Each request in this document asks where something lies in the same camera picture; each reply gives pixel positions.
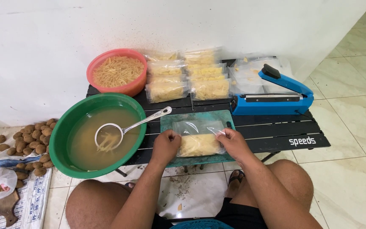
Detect person's right hand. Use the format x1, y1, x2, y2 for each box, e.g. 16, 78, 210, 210
215, 128, 257, 167

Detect person's left hand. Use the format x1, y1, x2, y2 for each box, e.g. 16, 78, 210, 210
151, 129, 182, 166

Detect clear potato stick bag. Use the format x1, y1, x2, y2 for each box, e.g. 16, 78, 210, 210
172, 120, 228, 158

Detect green cutting board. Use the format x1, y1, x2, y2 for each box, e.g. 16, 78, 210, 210
160, 110, 236, 168

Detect metal strainer ladle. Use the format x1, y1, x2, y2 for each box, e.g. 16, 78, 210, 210
94, 106, 173, 152

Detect black right sandal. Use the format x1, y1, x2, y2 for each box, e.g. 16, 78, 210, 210
228, 169, 246, 187

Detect blue impulse sealer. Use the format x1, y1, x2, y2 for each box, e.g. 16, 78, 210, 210
230, 64, 315, 116

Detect black folding table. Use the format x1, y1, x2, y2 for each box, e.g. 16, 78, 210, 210
86, 59, 331, 177

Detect stack of filled clear packets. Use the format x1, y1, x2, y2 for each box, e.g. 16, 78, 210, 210
143, 47, 233, 104

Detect pink plastic basin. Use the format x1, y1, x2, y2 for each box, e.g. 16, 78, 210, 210
86, 48, 148, 97

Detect pile of empty clear pouches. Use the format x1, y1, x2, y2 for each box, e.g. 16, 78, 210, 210
228, 56, 295, 95

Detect potato sticks in strainer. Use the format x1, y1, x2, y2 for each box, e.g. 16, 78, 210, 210
97, 133, 121, 152

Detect person's right leg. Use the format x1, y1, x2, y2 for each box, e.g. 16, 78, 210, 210
226, 159, 314, 229

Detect person's leg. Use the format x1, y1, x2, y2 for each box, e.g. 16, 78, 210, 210
65, 179, 159, 229
226, 159, 314, 229

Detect person's black shorts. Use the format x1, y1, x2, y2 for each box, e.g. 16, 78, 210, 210
151, 197, 270, 229

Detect heap of raw potato sticks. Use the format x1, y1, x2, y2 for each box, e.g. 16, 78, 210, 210
92, 56, 145, 88

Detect green basin of water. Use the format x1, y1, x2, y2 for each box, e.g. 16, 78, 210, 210
49, 93, 147, 179

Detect person's teal shirt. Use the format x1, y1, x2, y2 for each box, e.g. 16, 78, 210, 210
170, 218, 235, 229

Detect person's left leg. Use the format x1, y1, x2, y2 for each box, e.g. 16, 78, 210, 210
65, 179, 159, 229

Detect heap of brown potatoes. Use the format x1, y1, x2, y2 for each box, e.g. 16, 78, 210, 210
0, 118, 58, 188

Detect white printed sack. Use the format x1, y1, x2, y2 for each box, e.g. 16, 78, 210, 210
0, 155, 53, 229

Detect brown wooden board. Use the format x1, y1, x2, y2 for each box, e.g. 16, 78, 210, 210
0, 189, 21, 228

